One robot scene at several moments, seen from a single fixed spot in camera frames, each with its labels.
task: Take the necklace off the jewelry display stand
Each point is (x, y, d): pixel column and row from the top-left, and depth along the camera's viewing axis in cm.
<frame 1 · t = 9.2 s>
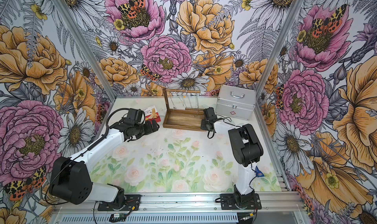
left hand: (151, 132, 87), fingers open
right hand: (205, 127, 101), fingers closed
wooden jewelry display stand: (187, 119, 111), on the table
silver metal first-aid case: (235, 101, 101), point 15 cm above the table
red white small box: (153, 115, 107), point 5 cm above the table

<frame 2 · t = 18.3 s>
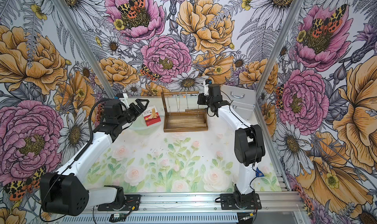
left hand: (145, 108, 81), fingers open
right hand: (198, 98, 94), fingers closed
the named things where they were.

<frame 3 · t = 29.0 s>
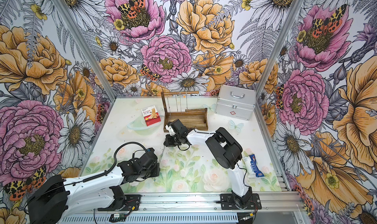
left hand: (157, 173, 84), fingers closed
right hand: (164, 147, 91), fingers closed
the named things where they were.

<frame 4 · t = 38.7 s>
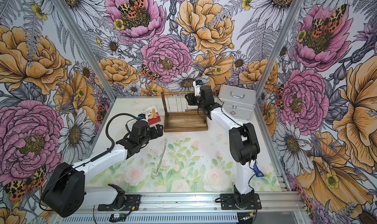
left hand: (155, 132, 88), fingers open
right hand: (185, 98, 92), fingers closed
the named things where they were.

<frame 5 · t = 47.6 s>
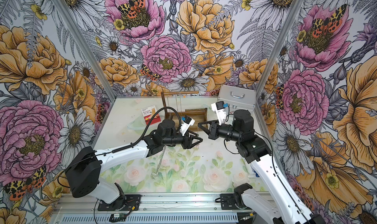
left hand: (198, 141, 76), fingers open
right hand: (197, 129, 64), fingers closed
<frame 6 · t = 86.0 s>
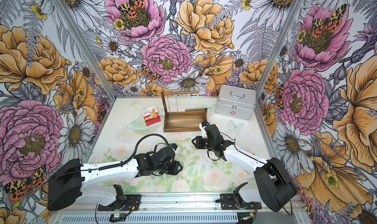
left hand: (177, 171, 79), fingers open
right hand: (194, 144, 86), fingers open
